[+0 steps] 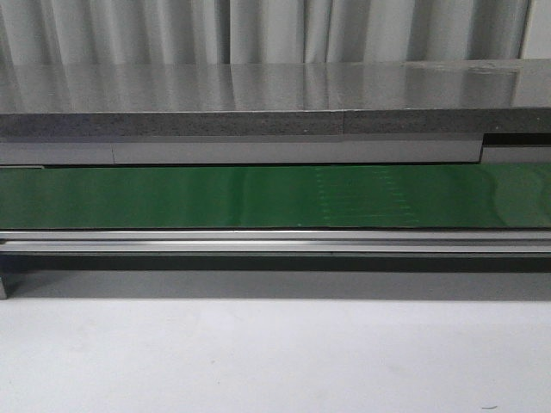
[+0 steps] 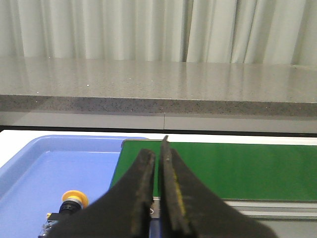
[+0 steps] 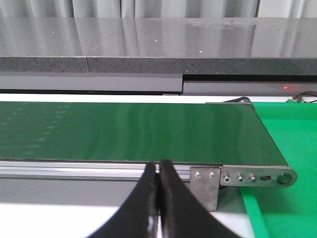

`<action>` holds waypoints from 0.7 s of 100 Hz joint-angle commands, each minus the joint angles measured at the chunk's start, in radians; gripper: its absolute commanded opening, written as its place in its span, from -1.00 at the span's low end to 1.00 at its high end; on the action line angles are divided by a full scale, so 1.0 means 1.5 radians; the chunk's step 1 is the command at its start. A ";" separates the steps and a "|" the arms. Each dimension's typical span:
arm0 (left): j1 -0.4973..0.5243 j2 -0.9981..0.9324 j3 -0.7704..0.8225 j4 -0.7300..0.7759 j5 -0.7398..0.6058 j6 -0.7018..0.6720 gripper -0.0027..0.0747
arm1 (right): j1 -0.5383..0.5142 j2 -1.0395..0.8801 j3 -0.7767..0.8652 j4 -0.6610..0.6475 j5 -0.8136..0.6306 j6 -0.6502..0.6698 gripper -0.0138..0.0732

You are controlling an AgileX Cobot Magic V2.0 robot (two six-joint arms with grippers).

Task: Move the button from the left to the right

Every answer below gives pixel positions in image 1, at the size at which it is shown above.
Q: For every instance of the green conveyor belt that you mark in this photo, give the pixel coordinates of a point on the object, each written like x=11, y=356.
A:
x=509, y=195

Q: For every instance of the grey rear conveyor guard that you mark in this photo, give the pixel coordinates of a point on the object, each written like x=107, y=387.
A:
x=345, y=148

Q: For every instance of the grey stone slab table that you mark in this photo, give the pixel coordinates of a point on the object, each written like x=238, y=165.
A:
x=473, y=96

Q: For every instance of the grey conveyor support leg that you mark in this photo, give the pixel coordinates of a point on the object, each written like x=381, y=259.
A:
x=11, y=276

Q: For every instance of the grey pleated curtain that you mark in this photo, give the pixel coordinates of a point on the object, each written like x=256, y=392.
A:
x=242, y=32

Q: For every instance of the aluminium front conveyor rail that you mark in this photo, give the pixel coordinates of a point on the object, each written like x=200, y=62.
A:
x=511, y=242

